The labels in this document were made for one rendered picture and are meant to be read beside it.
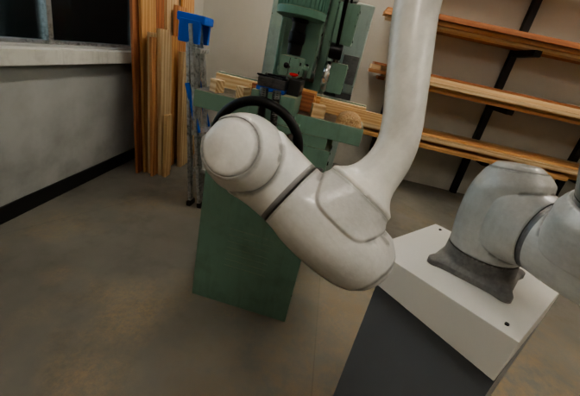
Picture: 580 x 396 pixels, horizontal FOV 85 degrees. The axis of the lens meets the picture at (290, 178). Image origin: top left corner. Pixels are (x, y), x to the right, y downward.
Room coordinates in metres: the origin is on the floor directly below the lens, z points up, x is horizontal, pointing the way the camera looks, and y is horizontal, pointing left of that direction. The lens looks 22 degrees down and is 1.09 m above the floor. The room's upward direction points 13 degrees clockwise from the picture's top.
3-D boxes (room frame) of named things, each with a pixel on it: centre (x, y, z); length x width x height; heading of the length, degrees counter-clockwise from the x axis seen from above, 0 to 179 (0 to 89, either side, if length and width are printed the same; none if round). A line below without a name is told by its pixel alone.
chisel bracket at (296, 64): (1.25, 0.08, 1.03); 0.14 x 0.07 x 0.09; 174
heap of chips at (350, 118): (1.12, -0.16, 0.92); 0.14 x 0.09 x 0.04; 174
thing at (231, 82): (1.25, 0.08, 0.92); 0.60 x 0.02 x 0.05; 84
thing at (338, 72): (1.40, -0.09, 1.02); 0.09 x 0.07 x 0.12; 84
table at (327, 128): (1.13, 0.09, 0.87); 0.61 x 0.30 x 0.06; 84
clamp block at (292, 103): (1.04, 0.10, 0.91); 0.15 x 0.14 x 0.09; 84
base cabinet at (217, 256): (1.35, 0.07, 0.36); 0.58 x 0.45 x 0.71; 174
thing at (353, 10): (1.43, -0.09, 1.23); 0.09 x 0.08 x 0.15; 174
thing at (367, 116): (1.22, -0.04, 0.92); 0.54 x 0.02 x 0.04; 84
